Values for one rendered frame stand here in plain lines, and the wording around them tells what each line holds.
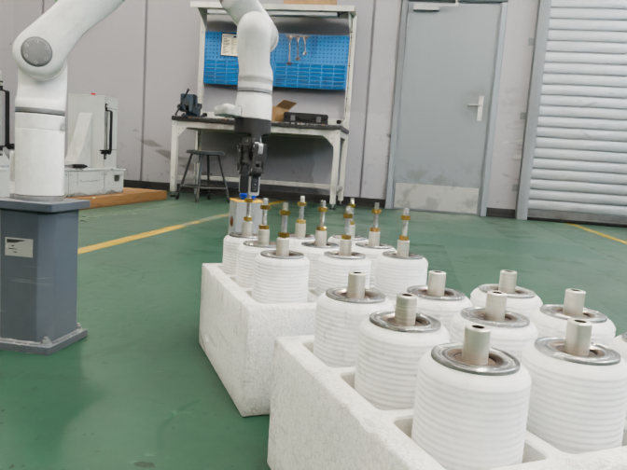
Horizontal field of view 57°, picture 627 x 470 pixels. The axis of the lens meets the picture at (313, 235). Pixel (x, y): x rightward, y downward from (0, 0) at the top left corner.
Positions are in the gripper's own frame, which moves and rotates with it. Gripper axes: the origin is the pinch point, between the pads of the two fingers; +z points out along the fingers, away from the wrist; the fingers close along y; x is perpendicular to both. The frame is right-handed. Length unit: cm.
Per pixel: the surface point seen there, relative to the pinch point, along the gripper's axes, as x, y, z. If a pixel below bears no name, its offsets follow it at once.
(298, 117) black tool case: -158, 400, -49
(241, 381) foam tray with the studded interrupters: 7.9, -30.1, 29.8
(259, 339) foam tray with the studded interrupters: 5.8, -31.8, 22.4
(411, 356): 3, -70, 12
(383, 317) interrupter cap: 3, -64, 10
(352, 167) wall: -231, 426, -7
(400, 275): -20.9, -28.6, 12.7
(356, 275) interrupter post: 1, -55, 7
